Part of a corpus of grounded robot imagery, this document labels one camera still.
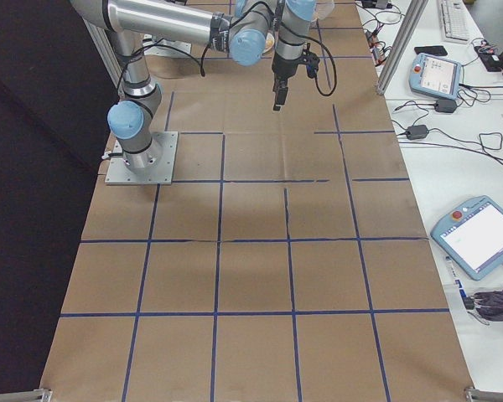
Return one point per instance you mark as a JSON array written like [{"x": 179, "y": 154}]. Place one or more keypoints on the aluminium vertical post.
[{"x": 396, "y": 50}]

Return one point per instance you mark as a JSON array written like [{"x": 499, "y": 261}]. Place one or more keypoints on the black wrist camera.
[{"x": 312, "y": 65}]

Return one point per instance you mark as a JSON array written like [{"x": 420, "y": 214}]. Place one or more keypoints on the white square base plate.
[
  {"x": 163, "y": 167},
  {"x": 176, "y": 48}
]

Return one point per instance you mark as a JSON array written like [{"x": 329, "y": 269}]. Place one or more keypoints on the red black circuit board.
[{"x": 490, "y": 56}]

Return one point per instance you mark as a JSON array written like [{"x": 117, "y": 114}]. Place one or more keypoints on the aluminium frame bar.
[{"x": 100, "y": 42}]

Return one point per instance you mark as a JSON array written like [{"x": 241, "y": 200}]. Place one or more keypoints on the black power adapter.
[
  {"x": 417, "y": 132},
  {"x": 445, "y": 105}
]

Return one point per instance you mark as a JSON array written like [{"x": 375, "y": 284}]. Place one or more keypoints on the black frame cover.
[{"x": 25, "y": 188}]

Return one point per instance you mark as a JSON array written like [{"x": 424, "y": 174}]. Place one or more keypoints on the dark folded umbrella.
[{"x": 499, "y": 303}]

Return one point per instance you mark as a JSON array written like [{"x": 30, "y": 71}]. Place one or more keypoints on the white keyboard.
[{"x": 454, "y": 21}]

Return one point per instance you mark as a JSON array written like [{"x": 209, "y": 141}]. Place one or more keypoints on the white round plate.
[{"x": 267, "y": 50}]

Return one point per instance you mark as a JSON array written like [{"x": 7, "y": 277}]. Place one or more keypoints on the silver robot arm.
[{"x": 163, "y": 17}]

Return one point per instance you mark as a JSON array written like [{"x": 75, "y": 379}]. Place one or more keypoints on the aluminium corner rail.
[
  {"x": 490, "y": 395},
  {"x": 17, "y": 395}
]

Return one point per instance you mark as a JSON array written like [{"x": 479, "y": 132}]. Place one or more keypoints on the black smartphone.
[{"x": 431, "y": 50}]

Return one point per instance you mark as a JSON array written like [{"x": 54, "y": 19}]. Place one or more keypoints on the blue grey teach pendant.
[
  {"x": 478, "y": 234},
  {"x": 438, "y": 75}
]

